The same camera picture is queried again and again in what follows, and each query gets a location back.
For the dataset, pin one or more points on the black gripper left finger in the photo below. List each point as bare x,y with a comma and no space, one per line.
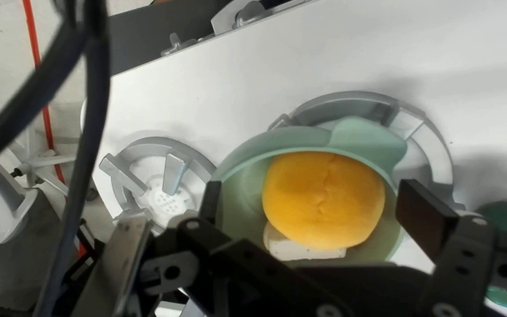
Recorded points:
236,275

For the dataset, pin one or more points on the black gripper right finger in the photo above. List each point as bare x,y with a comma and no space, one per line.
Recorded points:
470,269

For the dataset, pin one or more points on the yellow toy lemon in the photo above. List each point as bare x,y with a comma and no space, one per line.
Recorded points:
324,199

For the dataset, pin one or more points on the white block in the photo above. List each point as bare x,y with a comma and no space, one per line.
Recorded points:
299,248

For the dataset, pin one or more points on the pale green bowl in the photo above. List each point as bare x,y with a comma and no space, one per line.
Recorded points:
241,194

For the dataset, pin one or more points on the grey toy stove burner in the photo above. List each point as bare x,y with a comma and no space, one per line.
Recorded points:
171,176

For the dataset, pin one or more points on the white slotted wheel plate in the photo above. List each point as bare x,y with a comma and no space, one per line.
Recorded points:
435,146

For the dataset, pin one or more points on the white toy kitchen unit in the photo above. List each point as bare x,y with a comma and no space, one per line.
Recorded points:
264,70

